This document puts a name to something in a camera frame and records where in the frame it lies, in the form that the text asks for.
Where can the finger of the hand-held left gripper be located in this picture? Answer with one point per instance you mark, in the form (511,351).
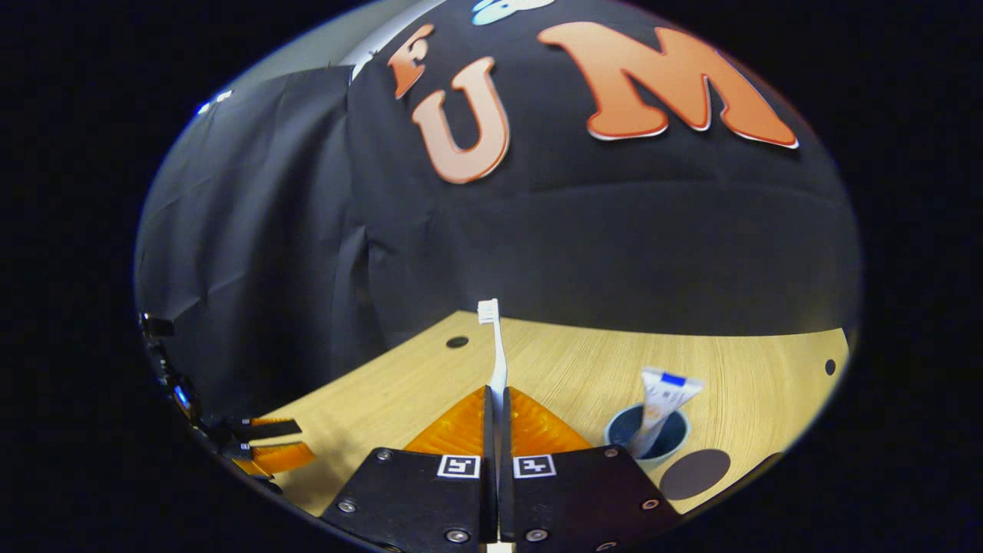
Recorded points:
(265,428)
(280,457)

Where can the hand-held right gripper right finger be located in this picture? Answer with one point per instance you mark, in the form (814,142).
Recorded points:
(584,499)

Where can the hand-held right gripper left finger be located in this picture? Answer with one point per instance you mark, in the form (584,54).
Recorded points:
(415,499)

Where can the round dark brown coaster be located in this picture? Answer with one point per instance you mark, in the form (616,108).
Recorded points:
(695,474)

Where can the white toothpaste tube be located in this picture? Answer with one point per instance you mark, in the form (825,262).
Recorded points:
(660,399)

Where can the pale blue toothbrush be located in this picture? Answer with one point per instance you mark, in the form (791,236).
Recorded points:
(498,361)

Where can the wooden desktop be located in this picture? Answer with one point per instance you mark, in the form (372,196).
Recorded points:
(576,369)

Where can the black backdrop cloth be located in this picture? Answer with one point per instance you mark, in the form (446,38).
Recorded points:
(576,230)

